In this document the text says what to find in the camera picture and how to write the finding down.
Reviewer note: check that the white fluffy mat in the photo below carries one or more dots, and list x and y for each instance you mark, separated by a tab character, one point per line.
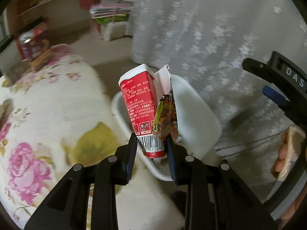
114	30

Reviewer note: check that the purple label jar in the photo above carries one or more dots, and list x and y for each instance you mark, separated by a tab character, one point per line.
34	41

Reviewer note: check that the white plastic trash bin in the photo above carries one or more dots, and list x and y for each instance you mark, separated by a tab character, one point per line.
198	127

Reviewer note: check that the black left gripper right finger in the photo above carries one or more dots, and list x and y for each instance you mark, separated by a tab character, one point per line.
217	198

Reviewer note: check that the white wall shelf unit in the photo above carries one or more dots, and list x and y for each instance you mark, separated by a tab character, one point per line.
63	16

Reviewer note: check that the floral white tablecloth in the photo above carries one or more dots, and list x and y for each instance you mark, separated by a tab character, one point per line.
52	119

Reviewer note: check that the stack of colourful papers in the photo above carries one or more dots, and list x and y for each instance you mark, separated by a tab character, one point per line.
106	11

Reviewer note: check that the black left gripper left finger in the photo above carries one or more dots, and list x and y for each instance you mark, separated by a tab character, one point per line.
65	207

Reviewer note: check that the white embroidered lace curtain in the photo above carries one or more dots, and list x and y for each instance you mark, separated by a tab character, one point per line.
205	42

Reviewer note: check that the person right hand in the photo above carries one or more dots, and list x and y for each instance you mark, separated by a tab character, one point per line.
281	167

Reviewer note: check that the red torn paper carton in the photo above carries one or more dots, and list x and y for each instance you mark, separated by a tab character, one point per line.
150	103

